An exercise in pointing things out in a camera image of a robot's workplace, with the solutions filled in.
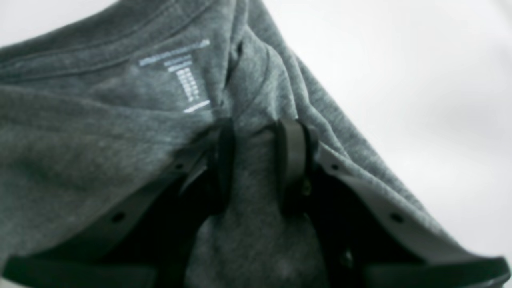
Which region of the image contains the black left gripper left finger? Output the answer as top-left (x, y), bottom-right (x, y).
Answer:
top-left (2, 124), bottom-right (235, 288)

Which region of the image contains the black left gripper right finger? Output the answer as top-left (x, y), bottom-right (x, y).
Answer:
top-left (276, 120), bottom-right (511, 288)

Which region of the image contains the grey t-shirt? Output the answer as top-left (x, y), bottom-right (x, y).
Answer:
top-left (0, 0), bottom-right (480, 288)

